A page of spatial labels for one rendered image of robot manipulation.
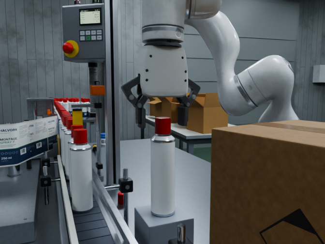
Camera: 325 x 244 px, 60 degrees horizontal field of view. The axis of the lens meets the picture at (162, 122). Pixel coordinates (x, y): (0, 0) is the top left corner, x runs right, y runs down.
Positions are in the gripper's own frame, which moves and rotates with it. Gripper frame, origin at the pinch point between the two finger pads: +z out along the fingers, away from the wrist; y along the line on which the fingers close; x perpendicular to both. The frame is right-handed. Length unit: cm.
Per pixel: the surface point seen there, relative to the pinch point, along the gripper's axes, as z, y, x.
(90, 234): 23.6, 14.7, -4.0
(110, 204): 15.4, 11.4, 1.4
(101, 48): -21, 4, -46
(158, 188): 13.4, 1.5, 1.7
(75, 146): 7.2, 15.9, -16.1
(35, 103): 0, 27, -80
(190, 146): 45, -96, -165
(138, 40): -96, -140, -458
